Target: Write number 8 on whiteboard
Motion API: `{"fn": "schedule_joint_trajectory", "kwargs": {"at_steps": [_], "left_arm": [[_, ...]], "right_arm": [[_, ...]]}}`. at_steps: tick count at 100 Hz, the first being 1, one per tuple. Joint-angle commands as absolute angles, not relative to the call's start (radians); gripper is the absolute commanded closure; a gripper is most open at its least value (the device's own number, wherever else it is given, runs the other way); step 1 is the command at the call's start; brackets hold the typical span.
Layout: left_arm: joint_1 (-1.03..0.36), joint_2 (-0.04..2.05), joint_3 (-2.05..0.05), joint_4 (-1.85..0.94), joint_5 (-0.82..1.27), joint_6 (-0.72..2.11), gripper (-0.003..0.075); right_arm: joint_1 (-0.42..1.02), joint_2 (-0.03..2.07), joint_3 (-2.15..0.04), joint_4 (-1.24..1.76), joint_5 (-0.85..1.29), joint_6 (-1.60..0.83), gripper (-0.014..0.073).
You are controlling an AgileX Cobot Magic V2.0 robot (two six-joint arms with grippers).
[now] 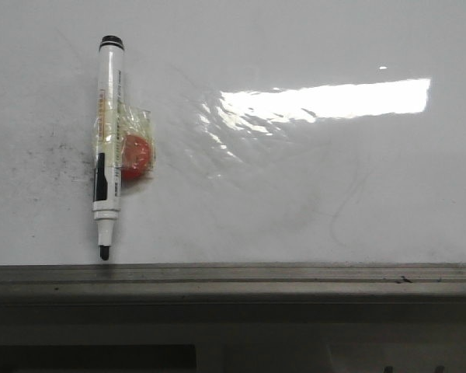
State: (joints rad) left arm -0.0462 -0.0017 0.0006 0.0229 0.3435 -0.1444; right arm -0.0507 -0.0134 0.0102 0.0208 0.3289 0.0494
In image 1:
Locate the white whiteboard with metal frame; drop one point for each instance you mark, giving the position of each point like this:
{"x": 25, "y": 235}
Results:
{"x": 306, "y": 151}

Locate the white whiteboard marker pen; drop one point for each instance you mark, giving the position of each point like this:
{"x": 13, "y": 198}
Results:
{"x": 108, "y": 178}

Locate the red round magnet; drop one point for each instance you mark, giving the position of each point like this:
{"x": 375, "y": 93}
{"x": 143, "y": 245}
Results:
{"x": 137, "y": 157}

